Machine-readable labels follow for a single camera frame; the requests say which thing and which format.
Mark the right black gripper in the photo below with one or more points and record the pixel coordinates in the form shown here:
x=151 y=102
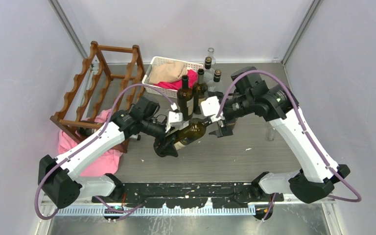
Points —
x=222 y=131

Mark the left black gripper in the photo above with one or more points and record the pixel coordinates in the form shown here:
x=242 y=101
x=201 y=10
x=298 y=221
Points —
x=167 y=147

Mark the black-neck green wine bottle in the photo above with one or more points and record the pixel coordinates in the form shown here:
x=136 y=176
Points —
x=194 y=131

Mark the silver-neck dark wine bottle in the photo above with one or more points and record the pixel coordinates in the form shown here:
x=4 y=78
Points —
x=86 y=132

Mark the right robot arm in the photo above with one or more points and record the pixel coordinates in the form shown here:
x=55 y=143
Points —
x=264 y=95

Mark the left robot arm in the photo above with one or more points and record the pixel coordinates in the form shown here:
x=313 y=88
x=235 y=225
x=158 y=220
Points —
x=60 y=178

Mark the dark bottle beige label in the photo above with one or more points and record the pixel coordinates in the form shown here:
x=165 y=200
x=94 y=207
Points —
x=233 y=121

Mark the dark bottle gold label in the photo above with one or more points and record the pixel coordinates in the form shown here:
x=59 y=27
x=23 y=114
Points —
x=199 y=89

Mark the clear bottle black cap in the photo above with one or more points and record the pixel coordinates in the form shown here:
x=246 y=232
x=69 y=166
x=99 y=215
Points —
x=208 y=70
x=214 y=83

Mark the brown wine bottle white label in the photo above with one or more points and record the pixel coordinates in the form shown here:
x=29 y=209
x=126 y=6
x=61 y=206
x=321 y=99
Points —
x=185 y=98

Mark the rear clear bottle black cap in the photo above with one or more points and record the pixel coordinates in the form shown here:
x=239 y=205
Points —
x=208 y=70

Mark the empty clear glass bottle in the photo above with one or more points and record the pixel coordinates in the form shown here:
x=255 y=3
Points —
x=211 y=55

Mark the brown wooden wine rack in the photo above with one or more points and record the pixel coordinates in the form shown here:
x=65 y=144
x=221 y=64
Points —
x=100 y=81

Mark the clear drinking glass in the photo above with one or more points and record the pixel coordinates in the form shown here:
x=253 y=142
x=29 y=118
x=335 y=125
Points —
x=270 y=132

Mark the pink cloth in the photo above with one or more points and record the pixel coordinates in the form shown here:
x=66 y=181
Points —
x=108 y=162

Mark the magenta cloth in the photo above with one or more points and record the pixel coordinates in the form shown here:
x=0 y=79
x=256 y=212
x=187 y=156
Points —
x=192 y=76

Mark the white plastic basket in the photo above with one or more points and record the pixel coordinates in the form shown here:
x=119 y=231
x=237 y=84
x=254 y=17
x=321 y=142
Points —
x=157 y=60

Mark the beige cloth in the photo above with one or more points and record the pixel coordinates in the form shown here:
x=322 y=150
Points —
x=167 y=72

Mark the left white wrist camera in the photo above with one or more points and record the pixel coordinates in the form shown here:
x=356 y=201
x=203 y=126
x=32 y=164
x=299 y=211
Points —
x=174 y=118

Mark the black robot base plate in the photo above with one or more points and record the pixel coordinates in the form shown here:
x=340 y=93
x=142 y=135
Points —
x=226 y=195

